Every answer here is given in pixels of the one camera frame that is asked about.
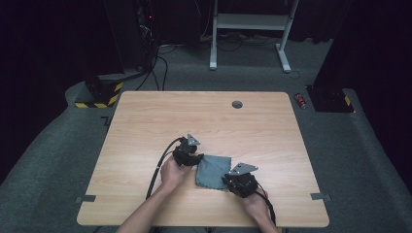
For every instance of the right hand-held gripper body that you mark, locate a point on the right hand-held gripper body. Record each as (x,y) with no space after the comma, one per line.
(243,184)

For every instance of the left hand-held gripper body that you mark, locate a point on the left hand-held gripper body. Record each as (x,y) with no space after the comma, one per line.
(184,153)

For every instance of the grey cloth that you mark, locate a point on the grey cloth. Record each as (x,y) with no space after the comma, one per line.
(211,171)

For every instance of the person's left hand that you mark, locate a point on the person's left hand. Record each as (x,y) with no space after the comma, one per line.
(173,176)

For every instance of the person's right hand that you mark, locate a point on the person's right hand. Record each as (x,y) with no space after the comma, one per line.
(256,207)

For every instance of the grey round table grommet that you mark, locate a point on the grey round table grommet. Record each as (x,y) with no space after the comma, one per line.
(237,104)

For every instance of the grey tape strip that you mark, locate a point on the grey tape strip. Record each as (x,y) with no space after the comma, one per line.
(320,196)
(86,199)

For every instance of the black floor tape mark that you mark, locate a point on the black floor tape mark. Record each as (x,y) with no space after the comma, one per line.
(106,122)

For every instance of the red can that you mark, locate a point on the red can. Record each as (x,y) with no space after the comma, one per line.
(300,100)

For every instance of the black yellow striped stand base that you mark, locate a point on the black yellow striped stand base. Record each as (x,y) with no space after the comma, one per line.
(100,93)

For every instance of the black stand base yellow mark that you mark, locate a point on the black stand base yellow mark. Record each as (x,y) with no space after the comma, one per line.
(330,100)

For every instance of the dark equipment rack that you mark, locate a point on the dark equipment rack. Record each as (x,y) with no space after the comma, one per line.
(147,32)

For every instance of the white metal stand frame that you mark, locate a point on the white metal stand frame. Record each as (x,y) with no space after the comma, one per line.
(252,22)

